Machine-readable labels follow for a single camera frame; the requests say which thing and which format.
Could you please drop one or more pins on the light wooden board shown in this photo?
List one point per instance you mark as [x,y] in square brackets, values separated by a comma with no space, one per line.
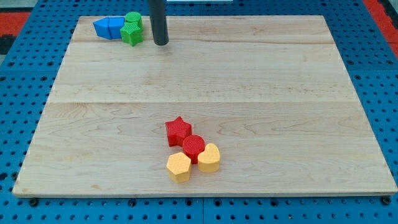
[272,92]

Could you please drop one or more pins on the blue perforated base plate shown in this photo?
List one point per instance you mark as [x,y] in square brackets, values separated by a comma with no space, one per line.
[31,65]

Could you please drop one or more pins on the yellow hexagon block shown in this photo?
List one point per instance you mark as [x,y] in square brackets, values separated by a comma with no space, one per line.
[179,167]

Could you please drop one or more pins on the red cylinder block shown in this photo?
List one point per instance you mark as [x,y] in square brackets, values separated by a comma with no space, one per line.
[192,146]

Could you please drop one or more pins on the red star block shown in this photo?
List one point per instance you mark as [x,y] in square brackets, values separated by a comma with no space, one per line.
[177,130]

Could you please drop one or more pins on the blue cube block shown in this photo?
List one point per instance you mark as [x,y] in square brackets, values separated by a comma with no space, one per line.
[115,24]

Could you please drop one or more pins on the blue triangle block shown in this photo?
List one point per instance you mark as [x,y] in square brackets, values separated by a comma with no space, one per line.
[101,27]

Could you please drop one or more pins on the yellow heart block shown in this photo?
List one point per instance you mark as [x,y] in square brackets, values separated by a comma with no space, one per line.
[209,159]

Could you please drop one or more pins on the green cylinder block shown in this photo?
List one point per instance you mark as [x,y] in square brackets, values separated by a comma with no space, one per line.
[134,17]

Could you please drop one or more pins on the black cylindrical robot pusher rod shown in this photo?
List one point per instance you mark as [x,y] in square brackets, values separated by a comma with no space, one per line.
[158,22]

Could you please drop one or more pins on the green star block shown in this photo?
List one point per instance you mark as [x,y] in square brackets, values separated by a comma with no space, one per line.
[131,33]

